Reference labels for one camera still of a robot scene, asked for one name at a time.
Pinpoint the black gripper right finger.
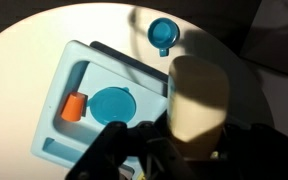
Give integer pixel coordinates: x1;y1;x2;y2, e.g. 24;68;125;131
217;122;288;180

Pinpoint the orange plastic cup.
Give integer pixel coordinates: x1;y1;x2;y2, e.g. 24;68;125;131
60;92;87;123

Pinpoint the blue plastic plate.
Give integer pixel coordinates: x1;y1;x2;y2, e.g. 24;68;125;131
88;86;138;126

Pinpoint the light blue toy sink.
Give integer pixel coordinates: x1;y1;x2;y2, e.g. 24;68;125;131
30;39;172;180

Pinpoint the blue mug with handle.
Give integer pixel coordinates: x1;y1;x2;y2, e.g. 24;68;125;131
147;17;181;58

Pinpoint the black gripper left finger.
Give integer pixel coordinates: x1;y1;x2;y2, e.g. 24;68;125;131
65;111;192;180

